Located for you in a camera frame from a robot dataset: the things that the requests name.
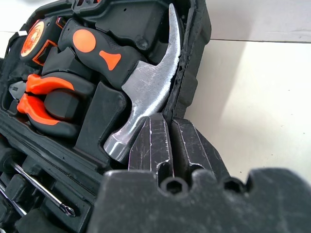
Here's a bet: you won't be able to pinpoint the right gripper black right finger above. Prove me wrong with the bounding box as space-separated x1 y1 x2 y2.
171 117 229 181

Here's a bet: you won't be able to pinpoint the black orange Phillips screwdriver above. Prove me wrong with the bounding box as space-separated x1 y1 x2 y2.
4 157 76 218

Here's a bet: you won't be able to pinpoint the orange black pliers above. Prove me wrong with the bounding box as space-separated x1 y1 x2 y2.
8 71 95 138

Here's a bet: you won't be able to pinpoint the orange black tape measure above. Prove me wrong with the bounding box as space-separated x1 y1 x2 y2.
18 16 66 67

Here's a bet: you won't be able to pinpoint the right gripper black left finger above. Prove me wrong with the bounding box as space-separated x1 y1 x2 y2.
128 113 175 182

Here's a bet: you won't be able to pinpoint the black tool case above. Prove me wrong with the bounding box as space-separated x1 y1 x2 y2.
0 0 212 233

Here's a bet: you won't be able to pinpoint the claw hammer black orange handle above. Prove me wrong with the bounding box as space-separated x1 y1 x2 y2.
58 3 187 163

